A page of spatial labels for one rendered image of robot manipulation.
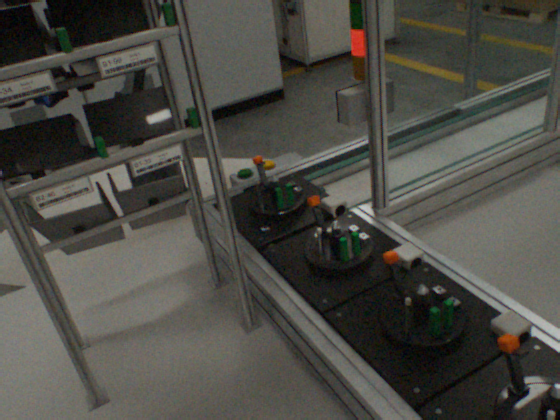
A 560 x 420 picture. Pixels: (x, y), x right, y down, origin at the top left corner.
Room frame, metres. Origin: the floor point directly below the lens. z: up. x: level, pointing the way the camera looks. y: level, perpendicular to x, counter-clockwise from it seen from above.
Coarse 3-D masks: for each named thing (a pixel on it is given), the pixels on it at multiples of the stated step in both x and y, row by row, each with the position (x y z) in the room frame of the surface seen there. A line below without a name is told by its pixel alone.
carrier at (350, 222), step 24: (360, 216) 1.00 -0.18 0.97; (288, 240) 0.95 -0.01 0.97; (312, 240) 0.91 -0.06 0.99; (336, 240) 0.86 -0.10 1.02; (360, 240) 0.87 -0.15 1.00; (384, 240) 0.89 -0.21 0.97; (288, 264) 0.87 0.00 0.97; (312, 264) 0.83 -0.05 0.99; (336, 264) 0.82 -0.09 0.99; (360, 264) 0.81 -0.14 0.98; (384, 264) 0.82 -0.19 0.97; (408, 264) 0.79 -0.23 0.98; (312, 288) 0.78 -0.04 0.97; (336, 288) 0.77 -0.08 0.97; (360, 288) 0.76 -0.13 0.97
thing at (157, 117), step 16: (128, 96) 0.85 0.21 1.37; (144, 96) 0.85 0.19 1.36; (160, 96) 0.86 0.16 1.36; (96, 112) 0.83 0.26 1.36; (112, 112) 0.83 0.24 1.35; (128, 112) 0.84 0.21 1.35; (144, 112) 0.84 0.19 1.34; (160, 112) 0.84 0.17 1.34; (96, 128) 0.82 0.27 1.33; (112, 128) 0.82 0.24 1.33; (128, 128) 0.83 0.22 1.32; (144, 128) 0.83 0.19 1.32; (160, 128) 0.83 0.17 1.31; (112, 144) 0.81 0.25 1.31; (128, 144) 0.87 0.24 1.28
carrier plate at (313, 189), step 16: (288, 176) 1.24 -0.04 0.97; (240, 192) 1.19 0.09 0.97; (320, 192) 1.13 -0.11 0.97; (240, 208) 1.12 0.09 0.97; (320, 208) 1.06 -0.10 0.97; (240, 224) 1.04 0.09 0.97; (256, 224) 1.03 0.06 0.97; (272, 224) 1.02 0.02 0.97; (288, 224) 1.01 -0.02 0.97; (304, 224) 1.00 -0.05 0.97; (256, 240) 0.97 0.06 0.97; (272, 240) 0.96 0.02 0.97
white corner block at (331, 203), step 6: (324, 198) 1.07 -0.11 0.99; (330, 198) 1.06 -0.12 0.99; (336, 198) 1.06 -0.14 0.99; (342, 198) 1.05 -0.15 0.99; (324, 204) 1.05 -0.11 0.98; (330, 204) 1.04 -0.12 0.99; (336, 204) 1.03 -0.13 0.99; (342, 204) 1.04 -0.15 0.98; (330, 210) 1.03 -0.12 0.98; (336, 210) 1.03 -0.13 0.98; (342, 210) 1.04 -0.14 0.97; (336, 216) 1.03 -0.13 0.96
